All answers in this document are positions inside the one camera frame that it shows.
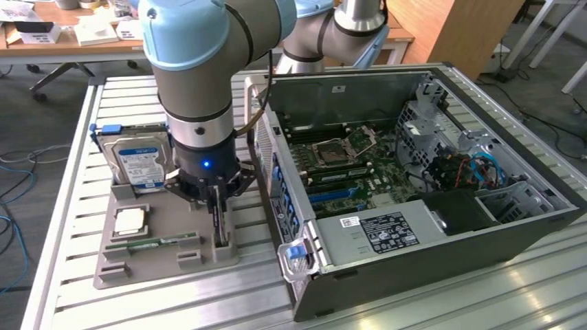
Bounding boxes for blue floor cable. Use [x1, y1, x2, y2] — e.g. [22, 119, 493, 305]
[0, 164, 36, 295]

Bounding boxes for black wheeled desk leg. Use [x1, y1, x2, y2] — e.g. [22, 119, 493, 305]
[27, 60, 139, 102]

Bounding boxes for perforated metal disk bay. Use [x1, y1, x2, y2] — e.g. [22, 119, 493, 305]
[394, 101, 465, 166]

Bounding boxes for green motherboard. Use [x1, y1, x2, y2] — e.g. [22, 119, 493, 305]
[275, 113, 414, 219]

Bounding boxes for metal socket cover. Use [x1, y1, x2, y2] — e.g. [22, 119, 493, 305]
[343, 124, 382, 160]

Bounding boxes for green RAM stick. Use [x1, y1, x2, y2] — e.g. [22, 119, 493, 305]
[311, 167, 373, 183]
[104, 232, 202, 251]

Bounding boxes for white box round hole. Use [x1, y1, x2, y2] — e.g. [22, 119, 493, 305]
[72, 16, 122, 47]

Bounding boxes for white table leg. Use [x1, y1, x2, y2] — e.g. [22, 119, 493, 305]
[529, 0, 587, 69]
[562, 61, 587, 94]
[501, 0, 559, 69]

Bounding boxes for grey floor cable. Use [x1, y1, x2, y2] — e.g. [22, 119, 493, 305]
[0, 144, 70, 164]

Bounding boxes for silver CPU chip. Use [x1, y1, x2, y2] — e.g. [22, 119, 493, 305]
[114, 208, 148, 237]

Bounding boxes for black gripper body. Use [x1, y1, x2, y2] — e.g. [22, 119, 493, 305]
[174, 137, 243, 188]

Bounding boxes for hard disk blue caddy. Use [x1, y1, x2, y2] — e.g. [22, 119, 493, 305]
[88, 123, 178, 195]

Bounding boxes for blue expansion slot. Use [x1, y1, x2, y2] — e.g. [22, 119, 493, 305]
[310, 187, 362, 204]

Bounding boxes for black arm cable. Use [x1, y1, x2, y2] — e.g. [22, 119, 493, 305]
[234, 47, 277, 138]

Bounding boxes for grey power supply unit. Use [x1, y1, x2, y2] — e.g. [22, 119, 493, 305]
[306, 200, 449, 267]

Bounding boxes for grey metal disk bay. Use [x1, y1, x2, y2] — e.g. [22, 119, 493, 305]
[474, 181, 557, 225]

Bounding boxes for white device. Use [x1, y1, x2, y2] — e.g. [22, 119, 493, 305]
[493, 43, 513, 75]

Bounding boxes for black open PC case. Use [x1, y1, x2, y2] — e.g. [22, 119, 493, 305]
[242, 67, 581, 323]

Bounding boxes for black graphics card green board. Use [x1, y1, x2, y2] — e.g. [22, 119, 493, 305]
[210, 192, 234, 249]

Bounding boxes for red wire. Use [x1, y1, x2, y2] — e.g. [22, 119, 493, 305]
[454, 156, 499, 189]

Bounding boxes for blue wire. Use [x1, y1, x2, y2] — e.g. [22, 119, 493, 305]
[470, 151, 509, 188]

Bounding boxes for wooden desk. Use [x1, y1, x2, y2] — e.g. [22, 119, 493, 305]
[0, 0, 417, 75]

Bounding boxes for blue case latch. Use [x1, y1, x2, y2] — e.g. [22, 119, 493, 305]
[283, 240, 307, 259]

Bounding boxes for white labelled box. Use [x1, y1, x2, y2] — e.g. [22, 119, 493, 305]
[114, 19, 144, 41]

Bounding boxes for grey parts rack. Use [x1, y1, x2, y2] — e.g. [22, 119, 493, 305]
[92, 171, 243, 290]

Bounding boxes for white box black lid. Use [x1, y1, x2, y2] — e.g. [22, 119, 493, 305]
[12, 21, 63, 45]

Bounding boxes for CPU socket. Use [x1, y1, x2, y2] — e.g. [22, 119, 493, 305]
[311, 139, 354, 169]

